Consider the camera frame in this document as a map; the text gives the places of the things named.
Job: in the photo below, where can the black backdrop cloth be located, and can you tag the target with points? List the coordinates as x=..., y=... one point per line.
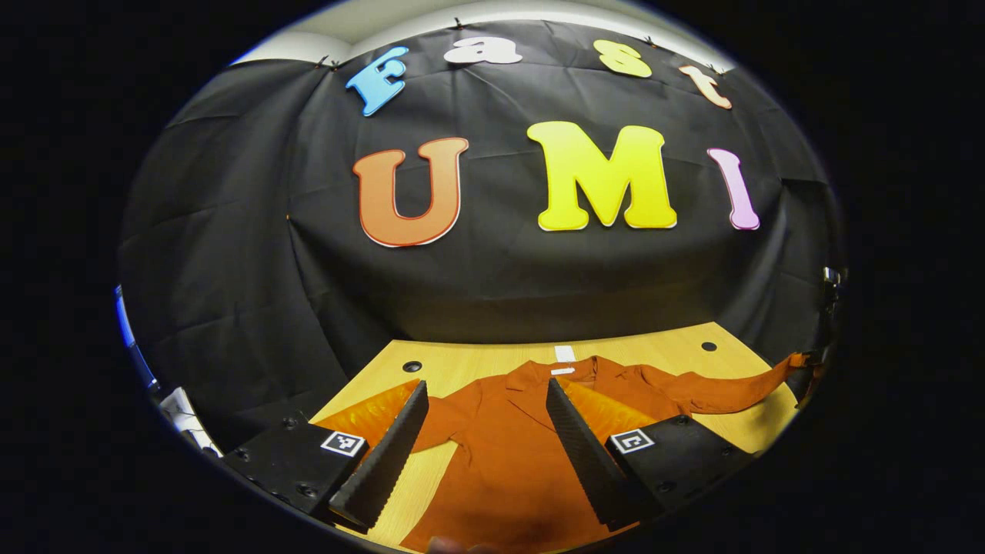
x=500, y=277

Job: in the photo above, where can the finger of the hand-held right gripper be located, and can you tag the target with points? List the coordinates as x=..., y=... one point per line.
x=812, y=381

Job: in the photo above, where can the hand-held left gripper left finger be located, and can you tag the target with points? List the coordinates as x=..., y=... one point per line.
x=388, y=462

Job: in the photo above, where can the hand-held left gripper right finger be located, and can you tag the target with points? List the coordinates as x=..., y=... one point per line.
x=589, y=462

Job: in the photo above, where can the rust orange shirt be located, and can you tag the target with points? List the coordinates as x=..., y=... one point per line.
x=508, y=462

